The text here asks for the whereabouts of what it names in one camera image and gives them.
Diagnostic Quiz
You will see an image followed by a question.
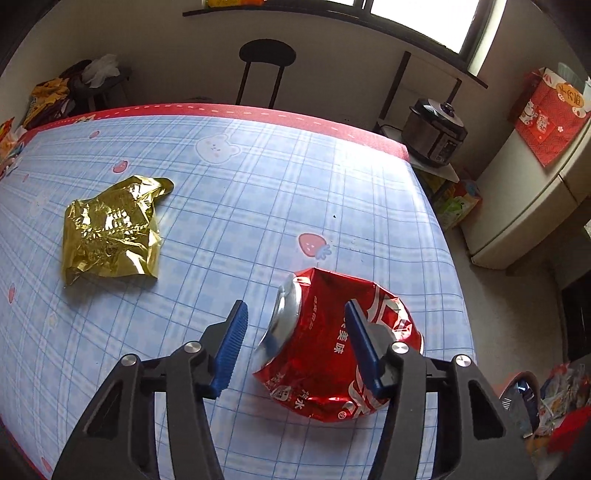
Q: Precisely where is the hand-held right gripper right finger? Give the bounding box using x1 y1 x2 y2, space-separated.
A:
344 298 539 480

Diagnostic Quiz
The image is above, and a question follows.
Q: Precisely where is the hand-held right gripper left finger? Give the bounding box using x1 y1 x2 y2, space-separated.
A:
51 299 250 480

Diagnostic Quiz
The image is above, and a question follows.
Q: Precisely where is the crushed red can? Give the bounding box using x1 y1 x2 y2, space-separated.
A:
252 267 424 421

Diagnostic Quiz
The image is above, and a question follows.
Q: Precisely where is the reddish brown plastic bin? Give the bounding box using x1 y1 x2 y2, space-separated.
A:
489 360 591 480

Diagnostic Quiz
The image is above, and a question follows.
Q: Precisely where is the gold foil wrapper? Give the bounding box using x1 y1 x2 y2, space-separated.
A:
62 175 175 288

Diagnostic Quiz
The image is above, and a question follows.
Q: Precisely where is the colourful shopping bag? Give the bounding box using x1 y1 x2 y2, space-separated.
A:
436 180 483 230

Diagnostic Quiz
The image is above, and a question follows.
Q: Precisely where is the white side table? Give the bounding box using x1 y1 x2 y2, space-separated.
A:
376 120 460 183

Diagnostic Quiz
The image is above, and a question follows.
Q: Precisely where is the cream refrigerator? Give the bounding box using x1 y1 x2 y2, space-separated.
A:
462 69 591 271

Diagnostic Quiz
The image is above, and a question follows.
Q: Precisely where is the electric pressure cooker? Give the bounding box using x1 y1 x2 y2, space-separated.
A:
403 97 468 166

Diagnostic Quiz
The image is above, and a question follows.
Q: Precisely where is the red printed gift bag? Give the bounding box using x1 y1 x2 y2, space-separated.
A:
513 67 591 168

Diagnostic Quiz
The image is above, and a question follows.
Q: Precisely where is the black round-back chair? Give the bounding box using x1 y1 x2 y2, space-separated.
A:
235 39 297 109

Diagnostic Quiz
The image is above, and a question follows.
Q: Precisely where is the orange snack packet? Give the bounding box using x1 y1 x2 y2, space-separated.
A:
0 117 26 162

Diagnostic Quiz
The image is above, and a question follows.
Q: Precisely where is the white plastic bag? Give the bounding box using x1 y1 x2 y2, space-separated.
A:
82 54 121 88

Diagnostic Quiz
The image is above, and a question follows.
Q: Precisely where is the yellow snack bag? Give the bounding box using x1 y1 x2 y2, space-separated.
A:
23 78 70 130

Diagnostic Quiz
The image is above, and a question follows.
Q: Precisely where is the window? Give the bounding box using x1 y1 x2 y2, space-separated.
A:
182 0 509 88

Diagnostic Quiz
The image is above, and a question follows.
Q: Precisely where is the black metal chair frame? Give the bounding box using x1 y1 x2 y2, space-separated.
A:
379 51 462 125

